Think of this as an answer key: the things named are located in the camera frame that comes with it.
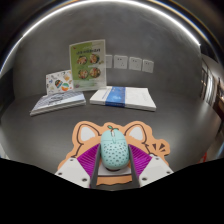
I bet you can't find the white book with blue band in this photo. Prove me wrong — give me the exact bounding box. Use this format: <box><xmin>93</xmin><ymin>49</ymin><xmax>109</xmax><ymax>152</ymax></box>
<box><xmin>89</xmin><ymin>85</ymin><xmax>157</xmax><ymax>112</ymax></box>

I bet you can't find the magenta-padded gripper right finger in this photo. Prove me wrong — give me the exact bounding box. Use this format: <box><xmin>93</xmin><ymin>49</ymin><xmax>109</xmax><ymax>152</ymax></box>
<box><xmin>127</xmin><ymin>143</ymin><xmax>175</xmax><ymax>188</ymax></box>

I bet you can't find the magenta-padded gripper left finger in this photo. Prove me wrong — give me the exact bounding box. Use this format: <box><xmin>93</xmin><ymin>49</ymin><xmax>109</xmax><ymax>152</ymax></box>
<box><xmin>54</xmin><ymin>143</ymin><xmax>102</xmax><ymax>189</ymax></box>

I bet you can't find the dark-framed glass partition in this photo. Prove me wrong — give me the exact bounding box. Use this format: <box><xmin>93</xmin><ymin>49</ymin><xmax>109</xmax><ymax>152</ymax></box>
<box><xmin>199</xmin><ymin>54</ymin><xmax>224</xmax><ymax>121</ymax></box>

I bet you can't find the orange corgi-shaped mouse pad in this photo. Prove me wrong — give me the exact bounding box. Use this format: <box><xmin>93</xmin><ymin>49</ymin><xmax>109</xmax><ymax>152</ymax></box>
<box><xmin>57</xmin><ymin>120</ymin><xmax>171</xmax><ymax>187</ymax></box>

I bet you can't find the white card with colourful stickers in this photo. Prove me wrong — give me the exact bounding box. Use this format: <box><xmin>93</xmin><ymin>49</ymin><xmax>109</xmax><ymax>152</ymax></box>
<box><xmin>45</xmin><ymin>69</ymin><xmax>75</xmax><ymax>96</ymax></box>

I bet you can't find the teal dotted computer mouse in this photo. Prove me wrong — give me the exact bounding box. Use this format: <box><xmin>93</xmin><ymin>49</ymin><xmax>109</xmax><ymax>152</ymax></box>
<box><xmin>99</xmin><ymin>128</ymin><xmax>131</xmax><ymax>171</ymax></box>

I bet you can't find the green menu sign stand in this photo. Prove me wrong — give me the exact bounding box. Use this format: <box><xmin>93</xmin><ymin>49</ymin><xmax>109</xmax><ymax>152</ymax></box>
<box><xmin>68</xmin><ymin>39</ymin><xmax>108</xmax><ymax>93</ymax></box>

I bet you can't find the grey patterned book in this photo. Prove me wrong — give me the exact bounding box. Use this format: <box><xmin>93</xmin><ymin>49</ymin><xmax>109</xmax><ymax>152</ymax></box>
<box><xmin>29</xmin><ymin>90</ymin><xmax>87</xmax><ymax>117</ymax></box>

